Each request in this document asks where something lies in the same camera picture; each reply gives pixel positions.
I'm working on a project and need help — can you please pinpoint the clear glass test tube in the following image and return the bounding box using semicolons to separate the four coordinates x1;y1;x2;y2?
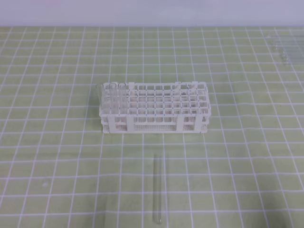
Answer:
152;155;162;224

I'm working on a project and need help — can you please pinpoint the white plastic test tube rack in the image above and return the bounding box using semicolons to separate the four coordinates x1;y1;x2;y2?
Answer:
99;81;211;133

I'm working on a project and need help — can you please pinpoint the glass tube in rack right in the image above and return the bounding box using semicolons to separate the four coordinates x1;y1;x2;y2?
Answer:
118;83;127;114

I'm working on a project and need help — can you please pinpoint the glass tube in rack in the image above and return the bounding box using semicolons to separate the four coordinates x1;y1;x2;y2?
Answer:
109;82;118;114
95;84;105;114
118;83;127;114

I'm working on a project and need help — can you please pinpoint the glass tube in rack middle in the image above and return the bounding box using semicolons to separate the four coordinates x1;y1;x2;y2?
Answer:
109;82;118;114

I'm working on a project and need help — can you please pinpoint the glass tube in rack leftmost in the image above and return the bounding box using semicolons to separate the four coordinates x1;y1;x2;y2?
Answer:
95;84;105;114

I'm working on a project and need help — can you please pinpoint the green grid tablecloth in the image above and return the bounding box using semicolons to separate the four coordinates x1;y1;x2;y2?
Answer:
0;27;304;228

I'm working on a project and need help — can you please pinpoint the spare glass tubes pile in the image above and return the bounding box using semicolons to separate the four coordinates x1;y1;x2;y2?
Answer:
268;34;304;65

